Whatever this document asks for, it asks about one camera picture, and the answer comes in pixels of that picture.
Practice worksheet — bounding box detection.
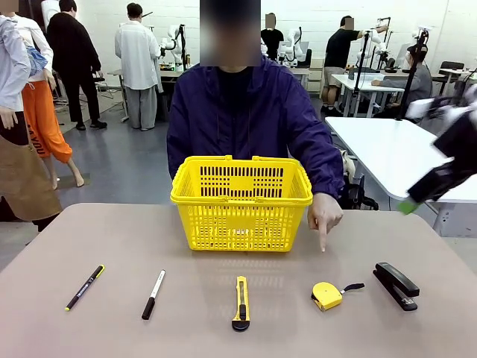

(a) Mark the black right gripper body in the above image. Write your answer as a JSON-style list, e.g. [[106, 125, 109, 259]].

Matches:
[[408, 154, 477, 204]]

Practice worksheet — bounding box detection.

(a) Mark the yellow utility knife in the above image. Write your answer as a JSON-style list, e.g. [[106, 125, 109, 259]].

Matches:
[[231, 275, 250, 332]]

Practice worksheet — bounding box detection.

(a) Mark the person's left forearm purple sleeve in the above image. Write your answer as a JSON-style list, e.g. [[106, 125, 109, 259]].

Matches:
[[294, 119, 346, 200]]

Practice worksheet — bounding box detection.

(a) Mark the seated person in grey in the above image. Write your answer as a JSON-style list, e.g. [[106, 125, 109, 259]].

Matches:
[[371, 44, 434, 110]]

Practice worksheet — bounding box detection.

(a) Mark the person with khaki shorts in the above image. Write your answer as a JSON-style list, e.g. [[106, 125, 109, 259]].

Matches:
[[320, 15, 368, 117]]

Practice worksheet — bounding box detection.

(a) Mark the yellow plastic shopping basket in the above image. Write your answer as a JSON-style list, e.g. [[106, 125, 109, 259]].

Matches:
[[170, 155, 314, 254]]

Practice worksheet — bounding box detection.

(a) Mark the person in purple jacket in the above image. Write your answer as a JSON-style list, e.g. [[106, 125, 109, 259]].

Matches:
[[166, 0, 346, 201]]

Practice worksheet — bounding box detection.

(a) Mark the person in black t-shirt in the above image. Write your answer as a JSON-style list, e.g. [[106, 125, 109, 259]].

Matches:
[[260, 13, 296, 63]]

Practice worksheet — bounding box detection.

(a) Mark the person in white coat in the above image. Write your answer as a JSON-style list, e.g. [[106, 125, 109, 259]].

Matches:
[[113, 2, 164, 131]]

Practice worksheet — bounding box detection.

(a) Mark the person in black clothes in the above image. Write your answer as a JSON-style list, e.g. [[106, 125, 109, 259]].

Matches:
[[46, 0, 108, 131]]

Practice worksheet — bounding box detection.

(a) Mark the person's left hand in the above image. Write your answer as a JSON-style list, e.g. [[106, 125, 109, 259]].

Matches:
[[307, 192, 344, 253]]

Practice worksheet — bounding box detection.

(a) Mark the black office chair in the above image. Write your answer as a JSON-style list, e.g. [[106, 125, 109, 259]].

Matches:
[[341, 173, 379, 210]]

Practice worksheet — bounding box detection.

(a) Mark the white tote bag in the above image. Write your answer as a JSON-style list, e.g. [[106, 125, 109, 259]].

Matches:
[[337, 148, 359, 176]]

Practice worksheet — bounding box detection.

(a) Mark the black stapler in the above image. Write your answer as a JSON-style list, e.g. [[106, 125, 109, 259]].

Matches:
[[372, 262, 420, 312]]

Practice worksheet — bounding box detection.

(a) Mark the tall black tripod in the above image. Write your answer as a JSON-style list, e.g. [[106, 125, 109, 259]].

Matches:
[[395, 29, 430, 122]]

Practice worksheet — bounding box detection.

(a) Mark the yellow tape measure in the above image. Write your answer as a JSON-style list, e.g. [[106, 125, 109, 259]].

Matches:
[[311, 282, 365, 312]]

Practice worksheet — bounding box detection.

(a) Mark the small white table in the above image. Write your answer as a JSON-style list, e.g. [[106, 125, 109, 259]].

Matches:
[[330, 73, 405, 117]]

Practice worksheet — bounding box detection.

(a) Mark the thin black tripod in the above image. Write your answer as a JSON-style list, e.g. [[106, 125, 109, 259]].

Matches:
[[352, 31, 373, 96]]

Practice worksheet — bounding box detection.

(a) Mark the white marker black cap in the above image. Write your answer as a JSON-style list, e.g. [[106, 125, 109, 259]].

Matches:
[[141, 269, 166, 321]]

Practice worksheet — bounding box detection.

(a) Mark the black highlighter pen yellow cap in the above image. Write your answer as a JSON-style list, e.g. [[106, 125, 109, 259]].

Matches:
[[65, 264, 106, 312]]

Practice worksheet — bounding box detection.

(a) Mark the mannequin with orange pants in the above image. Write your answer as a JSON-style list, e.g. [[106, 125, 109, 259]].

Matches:
[[20, 14, 86, 188]]

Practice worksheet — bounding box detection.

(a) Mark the mannequin with brown apron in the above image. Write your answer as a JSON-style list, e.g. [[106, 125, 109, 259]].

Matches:
[[0, 13, 63, 224]]

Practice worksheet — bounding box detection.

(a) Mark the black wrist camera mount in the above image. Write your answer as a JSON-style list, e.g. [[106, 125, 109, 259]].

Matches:
[[432, 107, 477, 160]]

